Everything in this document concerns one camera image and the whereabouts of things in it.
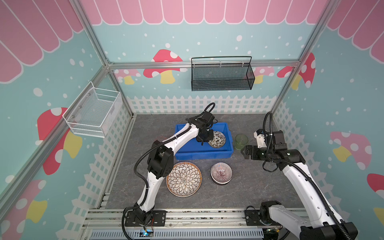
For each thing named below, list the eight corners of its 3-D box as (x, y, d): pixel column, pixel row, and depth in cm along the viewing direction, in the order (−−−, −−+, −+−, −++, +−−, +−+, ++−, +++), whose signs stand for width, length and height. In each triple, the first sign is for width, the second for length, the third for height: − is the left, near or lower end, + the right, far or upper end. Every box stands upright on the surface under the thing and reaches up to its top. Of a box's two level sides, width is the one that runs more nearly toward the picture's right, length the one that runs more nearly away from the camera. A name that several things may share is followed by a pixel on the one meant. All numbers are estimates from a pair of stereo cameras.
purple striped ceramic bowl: (211, 188, 86) (212, 181, 78) (210, 169, 93) (211, 162, 85) (230, 188, 86) (234, 181, 78) (228, 169, 93) (231, 162, 85)
